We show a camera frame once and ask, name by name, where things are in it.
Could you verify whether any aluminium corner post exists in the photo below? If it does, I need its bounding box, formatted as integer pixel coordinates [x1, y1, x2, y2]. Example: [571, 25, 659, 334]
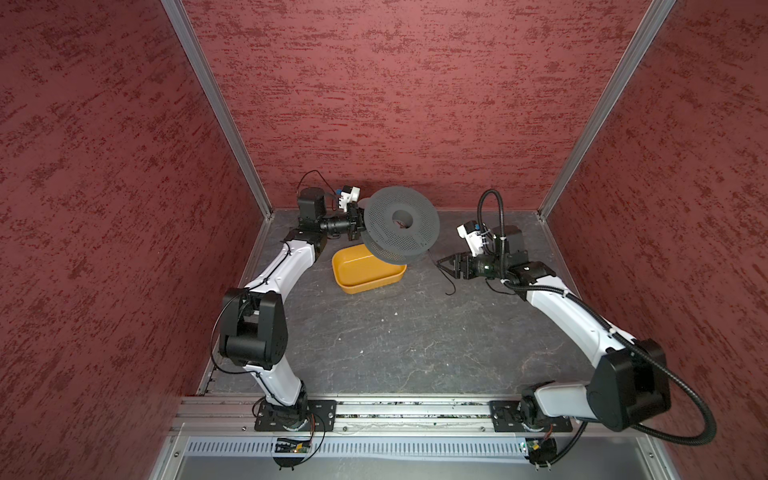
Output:
[538, 0, 676, 223]
[161, 0, 274, 221]

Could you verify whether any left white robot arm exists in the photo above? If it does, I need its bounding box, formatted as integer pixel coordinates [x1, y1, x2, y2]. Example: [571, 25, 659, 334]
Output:
[215, 203, 365, 431]

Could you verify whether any aluminium mounting rail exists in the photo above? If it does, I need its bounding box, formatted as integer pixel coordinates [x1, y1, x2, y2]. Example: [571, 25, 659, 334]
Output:
[170, 394, 658, 439]

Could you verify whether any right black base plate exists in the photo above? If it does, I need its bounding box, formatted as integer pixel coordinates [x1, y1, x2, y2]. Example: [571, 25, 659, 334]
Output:
[488, 400, 573, 434]

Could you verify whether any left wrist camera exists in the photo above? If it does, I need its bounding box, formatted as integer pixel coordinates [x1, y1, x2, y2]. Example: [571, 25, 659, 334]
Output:
[298, 187, 356, 235]

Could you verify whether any left aluminium corner post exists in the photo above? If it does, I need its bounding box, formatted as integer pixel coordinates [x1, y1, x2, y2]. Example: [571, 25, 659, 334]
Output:
[161, 0, 274, 221]

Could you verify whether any dark grey cable spool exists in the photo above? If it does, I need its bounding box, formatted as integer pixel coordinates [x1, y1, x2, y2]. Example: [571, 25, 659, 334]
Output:
[361, 186, 440, 265]

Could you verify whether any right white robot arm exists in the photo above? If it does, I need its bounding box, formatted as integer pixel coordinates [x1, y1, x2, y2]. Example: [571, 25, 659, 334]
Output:
[437, 253, 671, 431]

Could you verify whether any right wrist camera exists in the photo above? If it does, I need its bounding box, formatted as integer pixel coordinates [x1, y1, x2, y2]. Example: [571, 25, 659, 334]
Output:
[457, 220, 529, 262]

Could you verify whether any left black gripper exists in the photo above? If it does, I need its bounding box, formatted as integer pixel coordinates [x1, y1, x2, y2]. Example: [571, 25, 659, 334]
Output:
[319, 202, 384, 239]

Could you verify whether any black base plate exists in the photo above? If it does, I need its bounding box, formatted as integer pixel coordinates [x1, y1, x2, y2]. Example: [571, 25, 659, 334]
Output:
[488, 400, 573, 434]
[254, 400, 338, 433]

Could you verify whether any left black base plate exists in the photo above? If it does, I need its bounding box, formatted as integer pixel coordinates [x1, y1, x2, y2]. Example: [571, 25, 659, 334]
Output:
[254, 400, 338, 433]

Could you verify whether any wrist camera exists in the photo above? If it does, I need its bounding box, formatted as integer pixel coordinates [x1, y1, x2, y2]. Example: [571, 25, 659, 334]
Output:
[457, 220, 529, 262]
[298, 187, 356, 235]

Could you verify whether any black corrugated conduit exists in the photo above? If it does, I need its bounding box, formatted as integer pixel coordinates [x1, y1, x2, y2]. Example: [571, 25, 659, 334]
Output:
[477, 218, 717, 446]

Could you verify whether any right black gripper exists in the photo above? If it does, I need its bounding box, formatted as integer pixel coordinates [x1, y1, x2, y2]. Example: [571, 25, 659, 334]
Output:
[437, 249, 508, 280]

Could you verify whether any yellow plastic tray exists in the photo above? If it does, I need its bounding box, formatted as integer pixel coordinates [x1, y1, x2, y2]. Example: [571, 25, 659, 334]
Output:
[332, 244, 407, 295]

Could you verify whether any right aluminium corner post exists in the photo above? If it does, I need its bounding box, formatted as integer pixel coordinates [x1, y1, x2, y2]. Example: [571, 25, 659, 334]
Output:
[538, 0, 676, 223]

